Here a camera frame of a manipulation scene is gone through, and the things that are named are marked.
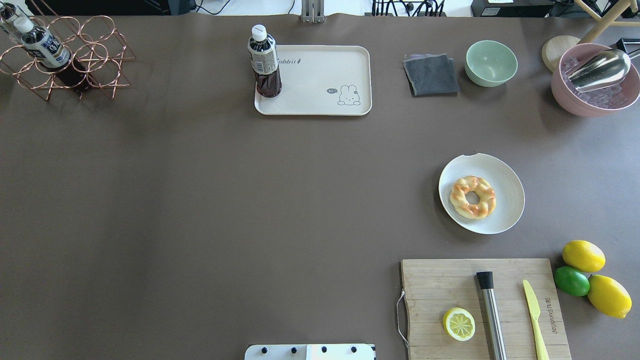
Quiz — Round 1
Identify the twisted glazed donut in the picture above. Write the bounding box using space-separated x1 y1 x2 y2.
449 175 498 220

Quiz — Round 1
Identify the white plate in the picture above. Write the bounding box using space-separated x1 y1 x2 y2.
438 153 525 235

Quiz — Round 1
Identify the cream rabbit tray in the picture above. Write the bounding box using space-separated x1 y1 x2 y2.
254 44 373 116

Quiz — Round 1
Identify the dark drink bottle on tray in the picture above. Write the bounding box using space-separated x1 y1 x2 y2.
247 23 282 98

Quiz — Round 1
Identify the grey folded cloth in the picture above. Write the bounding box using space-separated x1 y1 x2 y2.
402 54 460 97

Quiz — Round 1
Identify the bamboo cutting board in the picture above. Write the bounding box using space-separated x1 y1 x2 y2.
401 259 572 360

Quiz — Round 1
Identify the steel muddler black tip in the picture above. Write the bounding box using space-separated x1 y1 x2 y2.
476 271 508 360

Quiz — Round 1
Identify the half lemon slice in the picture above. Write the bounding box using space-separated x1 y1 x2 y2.
442 307 476 342

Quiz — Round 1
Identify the mint green bowl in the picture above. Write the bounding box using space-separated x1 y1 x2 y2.
464 39 518 87

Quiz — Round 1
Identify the yellow plastic knife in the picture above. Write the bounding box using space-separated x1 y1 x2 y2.
522 279 550 360

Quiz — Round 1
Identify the green lime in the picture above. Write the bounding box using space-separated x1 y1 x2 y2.
553 266 591 297

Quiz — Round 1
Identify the round wooden stand base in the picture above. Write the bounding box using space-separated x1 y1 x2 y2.
541 35 580 73

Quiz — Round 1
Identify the yellow lemon upper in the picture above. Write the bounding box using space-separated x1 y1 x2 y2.
562 239 606 272

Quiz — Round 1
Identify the yellow lemon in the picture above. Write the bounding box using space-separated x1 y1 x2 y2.
587 275 633 319
562 239 606 272

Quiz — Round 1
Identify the dark drink bottle in rack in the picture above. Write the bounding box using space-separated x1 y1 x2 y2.
13 17 92 93

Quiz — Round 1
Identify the pink bowl with ice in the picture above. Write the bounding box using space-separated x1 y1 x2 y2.
551 43 640 117

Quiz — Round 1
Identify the metal ice scoop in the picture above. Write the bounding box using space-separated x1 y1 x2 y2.
567 48 632 93

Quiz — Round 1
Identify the yellow lemon lower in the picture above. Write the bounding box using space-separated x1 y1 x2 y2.
587 275 633 319

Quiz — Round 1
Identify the wooden cup tree stand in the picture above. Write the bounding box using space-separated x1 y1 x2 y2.
574 0 640 44

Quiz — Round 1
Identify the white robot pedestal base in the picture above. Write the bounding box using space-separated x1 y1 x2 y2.
244 342 377 360

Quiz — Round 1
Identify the copper wire bottle rack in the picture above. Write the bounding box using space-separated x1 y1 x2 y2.
1 15 137 101

